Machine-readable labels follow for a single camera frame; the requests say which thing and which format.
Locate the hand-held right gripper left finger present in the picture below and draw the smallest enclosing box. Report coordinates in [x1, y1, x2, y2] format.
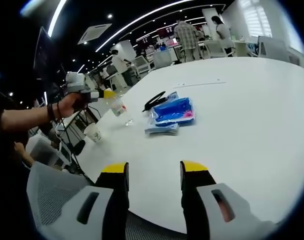
[59, 161, 130, 240]

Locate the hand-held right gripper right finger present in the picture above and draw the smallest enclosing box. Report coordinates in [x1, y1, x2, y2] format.
[179, 160, 271, 240]

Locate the clear plastic bottle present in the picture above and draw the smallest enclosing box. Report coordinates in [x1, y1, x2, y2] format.
[107, 95, 134, 127]

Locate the white paper cup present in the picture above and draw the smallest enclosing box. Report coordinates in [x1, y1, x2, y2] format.
[83, 122, 103, 144]

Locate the light blue wipes packet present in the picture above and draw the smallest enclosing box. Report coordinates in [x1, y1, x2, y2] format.
[144, 91, 181, 137]

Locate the blue tissue pack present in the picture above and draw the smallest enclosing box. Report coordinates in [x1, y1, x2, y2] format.
[151, 97, 195, 127]

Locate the person's left hand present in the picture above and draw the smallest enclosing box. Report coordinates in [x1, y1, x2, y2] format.
[57, 91, 90, 118]

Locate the dark wristband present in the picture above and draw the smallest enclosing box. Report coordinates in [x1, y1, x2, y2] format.
[46, 101, 62, 124]

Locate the dark monitor screen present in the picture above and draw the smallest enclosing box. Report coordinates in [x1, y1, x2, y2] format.
[32, 25, 53, 81]

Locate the ceiling air vent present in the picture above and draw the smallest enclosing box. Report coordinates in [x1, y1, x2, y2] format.
[77, 23, 113, 46]

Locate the grey mesh office chair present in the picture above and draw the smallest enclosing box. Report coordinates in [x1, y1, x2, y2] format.
[26, 160, 96, 231]

